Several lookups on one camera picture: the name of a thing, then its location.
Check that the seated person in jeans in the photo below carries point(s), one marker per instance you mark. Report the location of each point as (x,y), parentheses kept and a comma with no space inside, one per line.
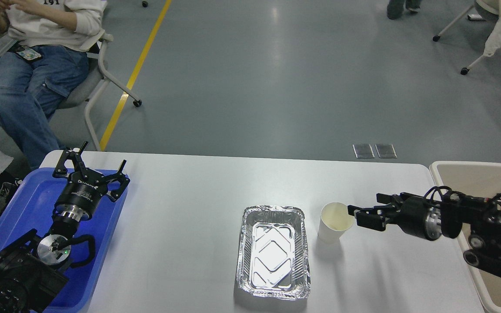
(49,65)

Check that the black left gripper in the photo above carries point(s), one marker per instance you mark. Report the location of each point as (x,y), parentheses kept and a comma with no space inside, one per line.
(85,187)

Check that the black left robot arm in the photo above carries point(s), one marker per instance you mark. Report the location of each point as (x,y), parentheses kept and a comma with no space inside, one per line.
(54,235)

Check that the left metal floor plate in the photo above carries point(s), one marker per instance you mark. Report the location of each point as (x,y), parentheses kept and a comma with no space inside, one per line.
(363,151)

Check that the blue plastic tray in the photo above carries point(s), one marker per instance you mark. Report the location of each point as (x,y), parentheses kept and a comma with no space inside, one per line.
(32,208)

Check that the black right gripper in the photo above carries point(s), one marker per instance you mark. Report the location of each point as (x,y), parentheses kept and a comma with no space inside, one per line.
(416,217)

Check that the right metal floor plate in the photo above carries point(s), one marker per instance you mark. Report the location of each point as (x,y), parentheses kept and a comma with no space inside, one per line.
(386,151)

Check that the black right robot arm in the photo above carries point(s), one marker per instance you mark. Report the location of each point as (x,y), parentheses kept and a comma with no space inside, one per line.
(442,211)

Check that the white paper cup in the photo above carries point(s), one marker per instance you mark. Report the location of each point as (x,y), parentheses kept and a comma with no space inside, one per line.
(335,220)

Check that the aluminium foil tray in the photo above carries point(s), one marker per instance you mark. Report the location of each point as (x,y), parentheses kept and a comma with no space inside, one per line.
(273,253)

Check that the walking person grey trousers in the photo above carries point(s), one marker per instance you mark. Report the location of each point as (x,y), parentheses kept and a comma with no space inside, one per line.
(396,8)

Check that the metal floor plate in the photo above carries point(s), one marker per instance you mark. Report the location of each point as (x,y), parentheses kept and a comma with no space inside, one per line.
(363,151)
(386,151)

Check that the chair with white jacket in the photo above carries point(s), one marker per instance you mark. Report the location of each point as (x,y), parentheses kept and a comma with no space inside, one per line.
(493,42)

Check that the beige plastic bin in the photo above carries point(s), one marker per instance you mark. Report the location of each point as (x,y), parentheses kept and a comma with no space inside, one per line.
(482,179)

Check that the grey office chair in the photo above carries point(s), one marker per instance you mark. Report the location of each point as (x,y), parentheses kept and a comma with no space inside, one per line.
(94,85)

